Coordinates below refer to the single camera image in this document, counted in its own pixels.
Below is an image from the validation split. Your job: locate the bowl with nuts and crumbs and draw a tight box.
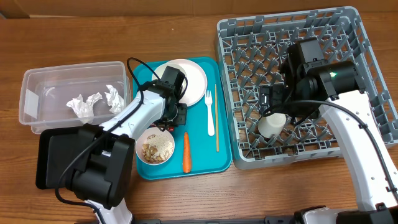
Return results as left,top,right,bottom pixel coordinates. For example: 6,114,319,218
136,127,175,166

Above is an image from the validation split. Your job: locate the white plastic fork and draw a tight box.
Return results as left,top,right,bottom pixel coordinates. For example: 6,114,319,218
205,90,215,136

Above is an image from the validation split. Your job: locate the clear plastic storage bin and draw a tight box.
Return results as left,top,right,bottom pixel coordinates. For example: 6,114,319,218
19,61,131,134

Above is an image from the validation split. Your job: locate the large white plate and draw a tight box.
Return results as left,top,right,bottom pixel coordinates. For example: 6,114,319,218
166,59,208,107

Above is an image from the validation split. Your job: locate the grey dishwasher rack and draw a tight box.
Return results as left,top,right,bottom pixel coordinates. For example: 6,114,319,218
217,7,397,170

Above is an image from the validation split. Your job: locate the white plastic cup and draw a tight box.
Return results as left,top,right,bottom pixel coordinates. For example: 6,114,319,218
257,113,287,138

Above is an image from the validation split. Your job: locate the teal serving tray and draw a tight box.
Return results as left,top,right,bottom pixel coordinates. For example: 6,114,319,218
136,57,233,180

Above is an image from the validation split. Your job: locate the white napkin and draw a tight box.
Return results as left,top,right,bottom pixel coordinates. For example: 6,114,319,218
105,85,124,114
66,92,103,118

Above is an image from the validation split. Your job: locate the black plastic tray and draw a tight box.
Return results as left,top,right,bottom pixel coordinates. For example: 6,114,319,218
35,127,81,190

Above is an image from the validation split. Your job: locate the orange carrot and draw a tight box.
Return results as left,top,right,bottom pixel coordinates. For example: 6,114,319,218
182,132,192,173

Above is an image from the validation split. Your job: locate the small white plate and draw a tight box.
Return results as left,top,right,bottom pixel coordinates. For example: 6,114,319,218
154,63,169,78

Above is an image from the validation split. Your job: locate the red snack wrapper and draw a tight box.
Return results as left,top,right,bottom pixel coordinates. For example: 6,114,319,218
150,123,175,132

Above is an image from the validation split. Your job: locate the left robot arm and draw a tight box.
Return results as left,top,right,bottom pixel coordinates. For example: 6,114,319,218
55,65,188,223

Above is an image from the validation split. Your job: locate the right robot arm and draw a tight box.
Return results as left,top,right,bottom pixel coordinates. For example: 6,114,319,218
259,37,397,224

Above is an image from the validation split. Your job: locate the wooden chopstick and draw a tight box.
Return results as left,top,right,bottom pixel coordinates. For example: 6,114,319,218
215,84,220,152

